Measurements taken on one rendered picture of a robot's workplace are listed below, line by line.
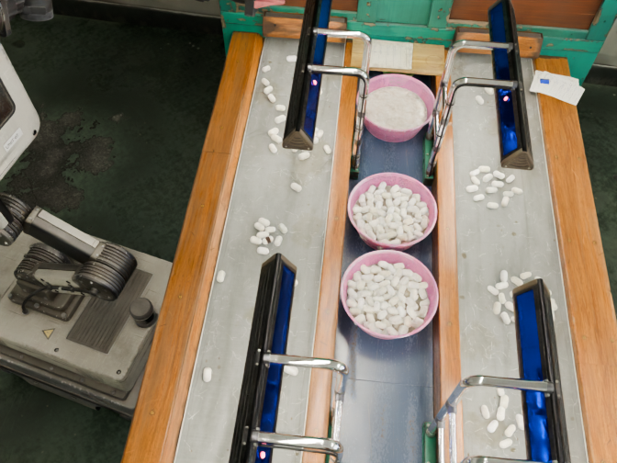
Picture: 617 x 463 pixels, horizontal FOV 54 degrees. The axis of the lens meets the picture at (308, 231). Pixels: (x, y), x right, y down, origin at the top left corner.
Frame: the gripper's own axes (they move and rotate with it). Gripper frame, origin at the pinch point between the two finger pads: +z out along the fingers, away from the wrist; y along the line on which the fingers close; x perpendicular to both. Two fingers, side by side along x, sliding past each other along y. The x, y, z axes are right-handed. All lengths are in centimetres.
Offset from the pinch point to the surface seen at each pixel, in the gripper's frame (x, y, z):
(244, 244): 31, 60, 7
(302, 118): 24.4, 18.7, 17.0
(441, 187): -5, 45, 55
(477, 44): -15, 4, 53
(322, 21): -14.3, 7.6, 8.3
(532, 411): 73, 40, 84
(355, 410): 59, 77, 51
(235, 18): -45, 25, -32
